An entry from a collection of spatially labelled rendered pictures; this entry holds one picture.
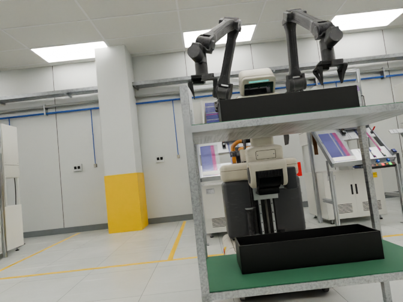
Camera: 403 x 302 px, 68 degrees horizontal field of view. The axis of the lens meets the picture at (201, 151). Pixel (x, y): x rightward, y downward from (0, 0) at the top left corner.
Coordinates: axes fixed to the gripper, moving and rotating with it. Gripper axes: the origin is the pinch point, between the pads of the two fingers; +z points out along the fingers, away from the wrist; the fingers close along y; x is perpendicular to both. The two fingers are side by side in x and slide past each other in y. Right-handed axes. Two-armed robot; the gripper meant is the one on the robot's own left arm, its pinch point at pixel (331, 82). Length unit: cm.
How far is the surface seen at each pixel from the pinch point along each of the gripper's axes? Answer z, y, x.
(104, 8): -193, -167, 229
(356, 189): 67, 116, 229
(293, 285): 77, -33, -20
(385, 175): 62, 250, 395
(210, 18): -195, -30, 283
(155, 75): -158, -132, 387
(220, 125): 18, -53, -21
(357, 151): 24, 112, 208
